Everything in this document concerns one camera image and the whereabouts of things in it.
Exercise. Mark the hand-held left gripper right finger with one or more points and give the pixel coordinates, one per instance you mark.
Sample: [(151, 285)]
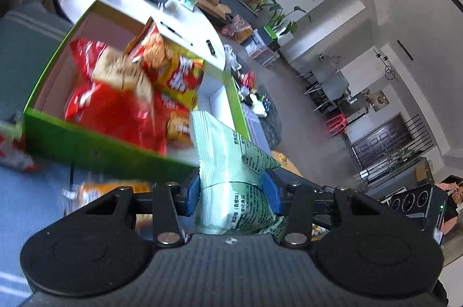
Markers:
[(270, 195)]

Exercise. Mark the grey dining table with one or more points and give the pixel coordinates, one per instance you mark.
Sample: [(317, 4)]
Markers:
[(331, 77)]

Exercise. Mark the green cardboard box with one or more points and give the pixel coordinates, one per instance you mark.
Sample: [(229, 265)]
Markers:
[(90, 144)]

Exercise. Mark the pale green snack bag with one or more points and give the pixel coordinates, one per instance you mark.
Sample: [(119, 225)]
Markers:
[(224, 155)]

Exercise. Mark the small black remote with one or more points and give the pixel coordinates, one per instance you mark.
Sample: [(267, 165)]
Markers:
[(210, 47)]

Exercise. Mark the dark round low table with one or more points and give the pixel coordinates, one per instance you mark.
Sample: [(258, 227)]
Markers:
[(269, 115)]

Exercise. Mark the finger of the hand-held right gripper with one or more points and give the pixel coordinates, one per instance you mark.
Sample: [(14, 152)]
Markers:
[(304, 179)]

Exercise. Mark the yellow red crayfish snack bag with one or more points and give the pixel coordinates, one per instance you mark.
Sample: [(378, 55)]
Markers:
[(173, 72)]

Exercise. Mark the red white snack packet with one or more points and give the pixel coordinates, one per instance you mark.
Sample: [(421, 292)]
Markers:
[(14, 151)]

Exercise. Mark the red clear snack packet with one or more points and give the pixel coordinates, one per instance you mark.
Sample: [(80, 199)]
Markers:
[(90, 104)]

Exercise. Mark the orange snack packet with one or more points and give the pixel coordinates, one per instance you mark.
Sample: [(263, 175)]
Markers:
[(108, 188)]

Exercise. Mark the framed wall picture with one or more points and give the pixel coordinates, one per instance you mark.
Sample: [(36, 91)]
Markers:
[(380, 101)]

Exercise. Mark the black pen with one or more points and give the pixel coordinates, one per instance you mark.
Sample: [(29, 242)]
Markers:
[(175, 33)]

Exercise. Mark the large leaf potted plant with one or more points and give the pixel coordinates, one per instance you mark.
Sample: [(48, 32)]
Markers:
[(285, 17)]

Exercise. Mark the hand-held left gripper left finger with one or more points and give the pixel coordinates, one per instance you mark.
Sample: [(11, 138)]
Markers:
[(194, 197)]

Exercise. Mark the red plastic stool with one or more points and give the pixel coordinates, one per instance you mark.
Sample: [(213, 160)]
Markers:
[(338, 124)]

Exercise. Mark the round white table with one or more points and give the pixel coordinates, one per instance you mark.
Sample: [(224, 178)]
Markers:
[(195, 25)]

